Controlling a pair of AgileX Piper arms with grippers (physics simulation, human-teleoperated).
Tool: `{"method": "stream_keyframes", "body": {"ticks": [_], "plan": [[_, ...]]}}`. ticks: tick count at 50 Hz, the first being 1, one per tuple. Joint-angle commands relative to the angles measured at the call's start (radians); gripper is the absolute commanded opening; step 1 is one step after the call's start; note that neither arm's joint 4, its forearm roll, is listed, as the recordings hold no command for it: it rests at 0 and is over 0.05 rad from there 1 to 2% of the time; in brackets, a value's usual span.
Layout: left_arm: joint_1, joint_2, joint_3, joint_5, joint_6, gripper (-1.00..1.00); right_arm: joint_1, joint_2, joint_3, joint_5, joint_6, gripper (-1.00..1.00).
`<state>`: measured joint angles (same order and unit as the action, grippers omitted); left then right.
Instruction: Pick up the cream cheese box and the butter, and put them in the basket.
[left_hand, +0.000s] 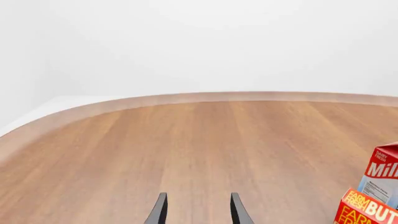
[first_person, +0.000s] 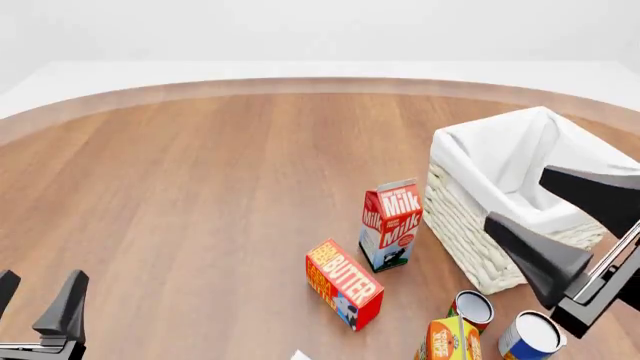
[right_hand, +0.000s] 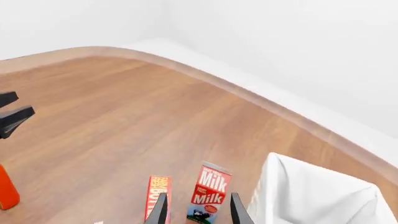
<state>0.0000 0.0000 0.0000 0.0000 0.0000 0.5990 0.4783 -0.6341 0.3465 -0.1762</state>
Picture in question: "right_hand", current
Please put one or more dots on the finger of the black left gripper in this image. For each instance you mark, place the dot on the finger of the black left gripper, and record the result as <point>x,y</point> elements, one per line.
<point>7,98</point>
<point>15,119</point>

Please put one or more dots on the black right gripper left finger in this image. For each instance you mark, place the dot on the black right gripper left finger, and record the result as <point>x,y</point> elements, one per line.
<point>158,212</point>

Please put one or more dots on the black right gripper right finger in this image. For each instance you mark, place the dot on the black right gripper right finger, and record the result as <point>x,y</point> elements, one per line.
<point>238,212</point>

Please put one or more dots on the red and yellow butter box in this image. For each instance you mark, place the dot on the red and yellow butter box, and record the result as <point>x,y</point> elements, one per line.
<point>158,184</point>

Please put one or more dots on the white printed food box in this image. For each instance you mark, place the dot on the white printed food box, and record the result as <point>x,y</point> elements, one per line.
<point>99,222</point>

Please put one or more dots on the white basket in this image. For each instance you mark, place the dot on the white basket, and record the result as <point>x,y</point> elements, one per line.
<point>311,196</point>

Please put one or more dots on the red milk carton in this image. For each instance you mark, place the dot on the red milk carton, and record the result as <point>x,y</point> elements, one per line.
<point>209,186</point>

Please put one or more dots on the orange juice carton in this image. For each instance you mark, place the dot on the orange juice carton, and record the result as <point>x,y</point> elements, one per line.
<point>7,190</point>

